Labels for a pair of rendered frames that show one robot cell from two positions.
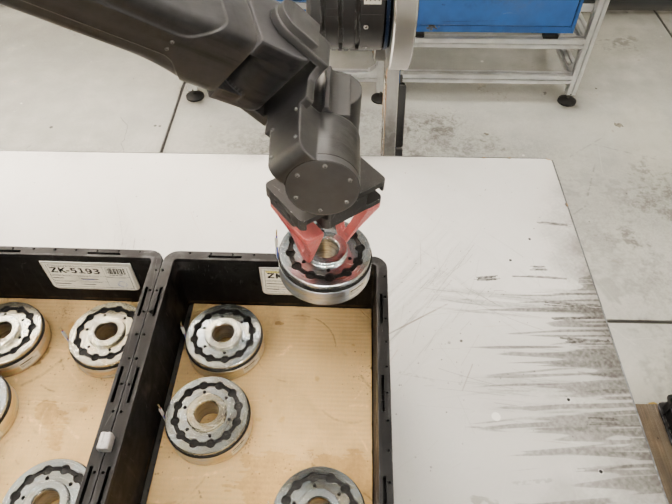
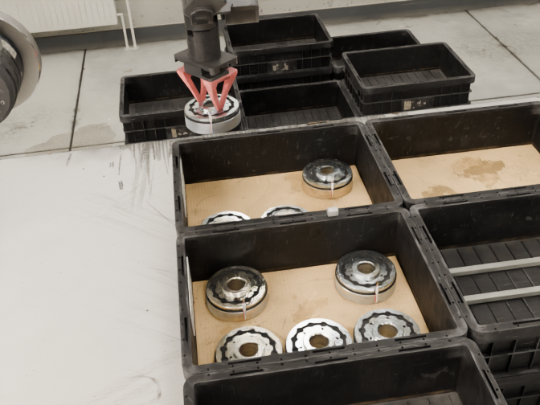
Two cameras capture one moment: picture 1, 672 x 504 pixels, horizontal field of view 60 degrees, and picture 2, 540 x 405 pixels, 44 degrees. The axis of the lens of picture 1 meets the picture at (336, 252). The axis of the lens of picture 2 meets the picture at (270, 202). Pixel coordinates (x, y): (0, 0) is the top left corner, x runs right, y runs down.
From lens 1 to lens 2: 122 cm
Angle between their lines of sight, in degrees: 68
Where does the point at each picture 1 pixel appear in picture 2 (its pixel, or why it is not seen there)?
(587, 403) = not seen: hidden behind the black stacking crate
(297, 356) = (228, 208)
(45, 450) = (329, 304)
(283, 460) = (300, 201)
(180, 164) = not seen: outside the picture
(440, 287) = (129, 204)
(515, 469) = not seen: hidden behind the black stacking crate
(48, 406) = (297, 317)
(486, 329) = (165, 183)
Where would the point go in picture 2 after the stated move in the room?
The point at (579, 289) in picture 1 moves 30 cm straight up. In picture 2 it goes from (130, 149) to (109, 43)
